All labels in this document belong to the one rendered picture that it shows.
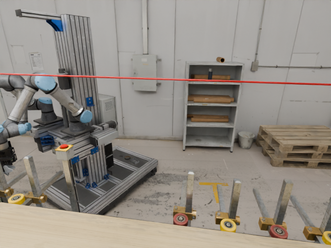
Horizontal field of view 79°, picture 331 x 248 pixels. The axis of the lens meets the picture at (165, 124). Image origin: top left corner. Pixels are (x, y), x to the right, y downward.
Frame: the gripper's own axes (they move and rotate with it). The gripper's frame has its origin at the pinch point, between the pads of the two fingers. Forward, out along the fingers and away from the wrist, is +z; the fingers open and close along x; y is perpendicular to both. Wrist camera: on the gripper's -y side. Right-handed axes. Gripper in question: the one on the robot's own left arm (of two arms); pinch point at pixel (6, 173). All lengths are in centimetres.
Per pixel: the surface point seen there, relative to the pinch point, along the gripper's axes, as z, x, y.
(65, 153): -28, -31, 50
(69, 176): -11, -29, 50
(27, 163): -17.7, -19.3, 24.3
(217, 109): 26, 199, 257
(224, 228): 1, -72, 131
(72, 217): 2, -49, 53
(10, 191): 7.6, -10.4, 5.2
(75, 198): 6, -28, 50
